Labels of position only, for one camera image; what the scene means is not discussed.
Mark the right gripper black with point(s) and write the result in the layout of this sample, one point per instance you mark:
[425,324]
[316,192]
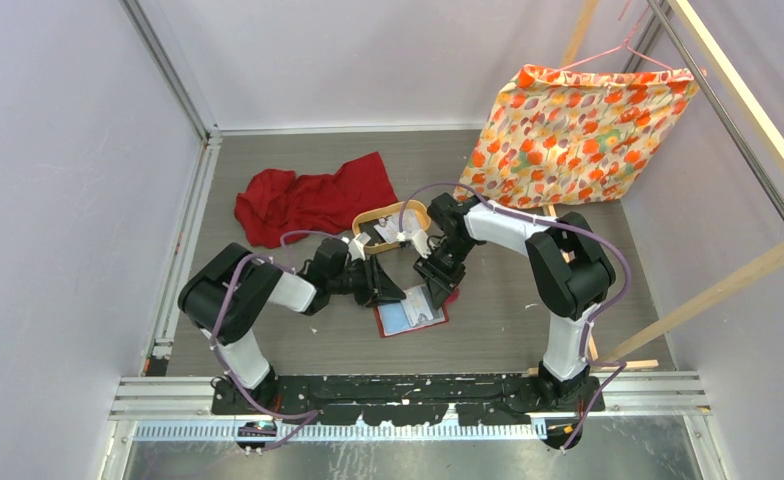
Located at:
[440,282]

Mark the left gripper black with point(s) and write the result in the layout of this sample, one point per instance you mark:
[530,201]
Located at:
[386,290]

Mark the red card holder wallet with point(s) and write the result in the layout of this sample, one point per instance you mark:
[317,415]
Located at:
[392,321]

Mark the white VIP card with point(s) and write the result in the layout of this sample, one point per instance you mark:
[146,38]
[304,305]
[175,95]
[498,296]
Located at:
[388,227]

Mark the yellow oval tray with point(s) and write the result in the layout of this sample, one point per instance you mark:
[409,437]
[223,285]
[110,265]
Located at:
[365,220]

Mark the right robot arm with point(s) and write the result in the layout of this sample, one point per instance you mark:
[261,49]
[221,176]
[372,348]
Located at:
[571,272]

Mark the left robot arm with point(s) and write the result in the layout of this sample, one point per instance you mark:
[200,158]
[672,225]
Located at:
[224,299]

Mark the red cloth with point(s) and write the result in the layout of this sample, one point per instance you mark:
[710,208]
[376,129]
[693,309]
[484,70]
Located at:
[276,202]

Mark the floral fabric bag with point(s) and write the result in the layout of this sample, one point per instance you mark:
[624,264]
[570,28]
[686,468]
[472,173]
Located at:
[567,138]

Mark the pink clothes hanger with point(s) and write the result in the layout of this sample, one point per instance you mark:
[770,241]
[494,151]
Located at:
[653,22]

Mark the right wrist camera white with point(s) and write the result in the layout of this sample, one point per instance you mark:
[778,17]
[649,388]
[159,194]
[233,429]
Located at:
[417,239]

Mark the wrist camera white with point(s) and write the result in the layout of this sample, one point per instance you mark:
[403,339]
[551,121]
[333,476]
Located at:
[359,246]
[417,239]

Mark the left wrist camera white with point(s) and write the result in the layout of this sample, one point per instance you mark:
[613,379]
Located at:
[359,246]

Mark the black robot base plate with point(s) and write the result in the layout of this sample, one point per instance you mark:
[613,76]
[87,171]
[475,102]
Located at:
[411,400]

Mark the aluminium frame rail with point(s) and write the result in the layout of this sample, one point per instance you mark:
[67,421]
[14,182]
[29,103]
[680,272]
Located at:
[178,409]

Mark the wooden frame rack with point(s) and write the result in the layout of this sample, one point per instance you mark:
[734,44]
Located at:
[707,215]

